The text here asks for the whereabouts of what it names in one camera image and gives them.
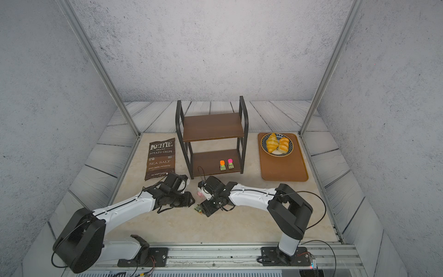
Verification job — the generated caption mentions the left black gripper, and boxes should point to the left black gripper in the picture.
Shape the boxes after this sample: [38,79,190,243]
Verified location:
[168,190,198,207]

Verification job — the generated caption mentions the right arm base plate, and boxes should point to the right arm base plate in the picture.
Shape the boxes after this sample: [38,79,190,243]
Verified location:
[257,247,313,267]

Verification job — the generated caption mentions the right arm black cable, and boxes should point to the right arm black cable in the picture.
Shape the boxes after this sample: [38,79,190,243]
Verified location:
[228,188,338,277]

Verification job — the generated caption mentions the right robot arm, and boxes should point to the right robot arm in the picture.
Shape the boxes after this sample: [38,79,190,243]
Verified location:
[198,176,313,257]

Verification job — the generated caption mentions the right aluminium frame post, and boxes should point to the right aluminium frame post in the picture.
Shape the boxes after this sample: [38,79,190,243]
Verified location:
[299,0,364,138]

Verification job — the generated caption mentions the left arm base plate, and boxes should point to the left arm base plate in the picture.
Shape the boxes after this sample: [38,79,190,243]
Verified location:
[117,247,169,268]

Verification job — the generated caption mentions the brown wooden tray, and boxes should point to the brown wooden tray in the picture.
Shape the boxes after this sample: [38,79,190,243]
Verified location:
[258,133,309,182]

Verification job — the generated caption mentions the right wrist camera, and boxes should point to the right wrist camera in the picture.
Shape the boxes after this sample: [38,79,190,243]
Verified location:
[197,187,212,200]

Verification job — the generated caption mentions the right croissant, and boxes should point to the right croissant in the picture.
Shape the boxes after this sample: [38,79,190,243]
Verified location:
[278,137,290,154]

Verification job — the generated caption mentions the green truck picture box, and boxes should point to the green truck picture box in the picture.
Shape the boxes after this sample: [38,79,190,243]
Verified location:
[195,204,203,214]

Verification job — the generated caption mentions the blue patterned plate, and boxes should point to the blue patterned plate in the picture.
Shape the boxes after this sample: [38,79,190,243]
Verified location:
[258,133,295,158]

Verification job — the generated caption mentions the Kettle potato chips bag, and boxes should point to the Kettle potato chips bag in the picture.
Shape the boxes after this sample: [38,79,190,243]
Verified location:
[144,138,175,181]

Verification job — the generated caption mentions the two-tier wooden metal shelf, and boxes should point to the two-tier wooden metal shelf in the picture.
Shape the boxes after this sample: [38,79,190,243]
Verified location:
[175,96,249,179]

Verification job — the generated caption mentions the croissant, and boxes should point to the croissant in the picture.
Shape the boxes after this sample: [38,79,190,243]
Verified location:
[278,137,290,154]
[266,133,279,154]

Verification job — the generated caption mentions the left croissant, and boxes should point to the left croissant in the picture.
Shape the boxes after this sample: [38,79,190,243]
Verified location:
[266,133,279,154]

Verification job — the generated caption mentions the green truck orange drum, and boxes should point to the green truck orange drum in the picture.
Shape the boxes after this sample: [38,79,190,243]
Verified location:
[219,160,226,171]

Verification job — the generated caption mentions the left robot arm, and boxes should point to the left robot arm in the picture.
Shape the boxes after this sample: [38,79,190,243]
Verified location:
[53,173,195,274]

